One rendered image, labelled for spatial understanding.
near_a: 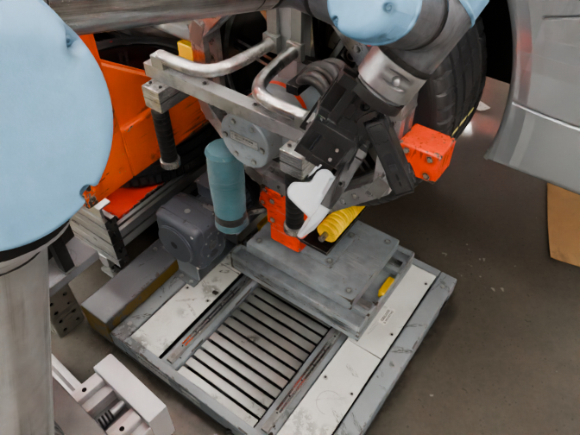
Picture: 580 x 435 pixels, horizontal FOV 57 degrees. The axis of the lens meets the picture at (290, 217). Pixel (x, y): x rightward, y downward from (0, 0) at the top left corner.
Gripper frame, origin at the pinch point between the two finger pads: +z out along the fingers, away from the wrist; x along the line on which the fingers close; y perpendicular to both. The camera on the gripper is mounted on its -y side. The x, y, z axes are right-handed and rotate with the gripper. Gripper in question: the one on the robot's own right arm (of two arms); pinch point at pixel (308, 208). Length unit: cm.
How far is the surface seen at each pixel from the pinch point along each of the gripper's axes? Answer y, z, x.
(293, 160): 2.8, 3.6, -16.9
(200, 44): 28, 11, -55
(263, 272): -19, 71, -66
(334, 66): 4.3, -10.3, -27.6
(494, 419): -94, 55, -37
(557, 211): -117, 21, -125
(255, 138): 8.9, 11.7, -31.5
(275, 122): 8.2, 1.6, -21.6
